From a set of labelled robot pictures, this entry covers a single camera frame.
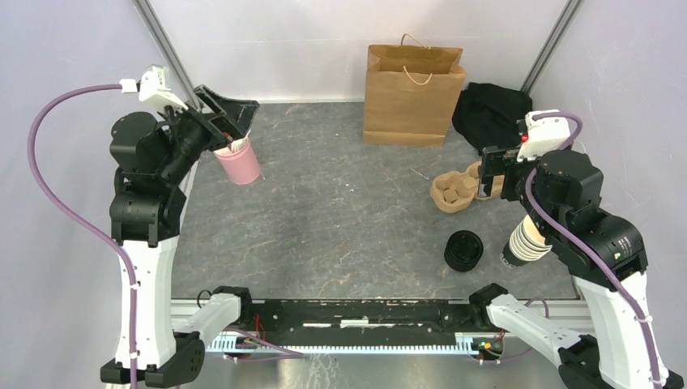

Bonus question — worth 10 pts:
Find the stack of black lids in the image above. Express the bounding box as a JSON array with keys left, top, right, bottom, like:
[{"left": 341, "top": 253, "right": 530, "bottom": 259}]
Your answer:
[{"left": 444, "top": 230, "right": 484, "bottom": 272}]

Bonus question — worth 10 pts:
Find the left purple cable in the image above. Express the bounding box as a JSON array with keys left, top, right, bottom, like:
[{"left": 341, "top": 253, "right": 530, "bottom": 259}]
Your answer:
[{"left": 27, "top": 83, "right": 142, "bottom": 389}]

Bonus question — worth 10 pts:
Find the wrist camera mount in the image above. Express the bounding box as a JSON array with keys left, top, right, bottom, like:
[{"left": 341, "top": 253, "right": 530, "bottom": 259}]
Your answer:
[
  {"left": 119, "top": 64, "right": 188, "bottom": 113},
  {"left": 517, "top": 109, "right": 570, "bottom": 162}
]

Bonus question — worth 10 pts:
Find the black cloth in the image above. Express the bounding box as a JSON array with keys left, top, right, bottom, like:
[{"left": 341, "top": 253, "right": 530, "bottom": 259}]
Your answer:
[{"left": 452, "top": 82, "right": 533, "bottom": 155}]

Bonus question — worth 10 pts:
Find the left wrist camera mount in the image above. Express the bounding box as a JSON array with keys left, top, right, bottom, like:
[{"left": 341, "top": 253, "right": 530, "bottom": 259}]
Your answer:
[{"left": 119, "top": 64, "right": 188, "bottom": 113}]

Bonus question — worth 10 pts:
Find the brown paper bag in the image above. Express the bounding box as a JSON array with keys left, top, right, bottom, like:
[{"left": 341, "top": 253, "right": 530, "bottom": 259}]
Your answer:
[{"left": 363, "top": 33, "right": 467, "bottom": 147}]

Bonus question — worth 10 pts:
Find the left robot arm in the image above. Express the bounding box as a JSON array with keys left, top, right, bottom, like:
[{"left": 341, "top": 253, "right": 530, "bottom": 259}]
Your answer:
[{"left": 100, "top": 80, "right": 259, "bottom": 388}]

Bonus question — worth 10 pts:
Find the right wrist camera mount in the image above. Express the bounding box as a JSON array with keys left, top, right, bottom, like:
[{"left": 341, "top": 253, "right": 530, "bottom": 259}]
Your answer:
[{"left": 517, "top": 109, "right": 570, "bottom": 162}]

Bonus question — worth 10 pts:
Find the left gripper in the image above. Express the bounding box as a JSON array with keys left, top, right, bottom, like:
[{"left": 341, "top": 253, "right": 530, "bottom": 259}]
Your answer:
[{"left": 159, "top": 84, "right": 259, "bottom": 183}]

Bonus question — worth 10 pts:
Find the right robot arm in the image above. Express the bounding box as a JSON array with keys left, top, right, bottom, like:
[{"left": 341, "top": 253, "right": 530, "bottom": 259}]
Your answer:
[{"left": 467, "top": 147, "right": 685, "bottom": 388}]

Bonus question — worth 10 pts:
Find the cardboard cup carrier stack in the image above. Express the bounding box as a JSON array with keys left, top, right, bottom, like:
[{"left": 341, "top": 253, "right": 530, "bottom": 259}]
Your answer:
[{"left": 430, "top": 161, "right": 505, "bottom": 214}]

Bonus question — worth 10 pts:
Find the stack of paper cups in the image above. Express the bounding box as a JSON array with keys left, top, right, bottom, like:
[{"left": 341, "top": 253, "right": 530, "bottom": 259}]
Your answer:
[{"left": 500, "top": 216, "right": 552, "bottom": 268}]

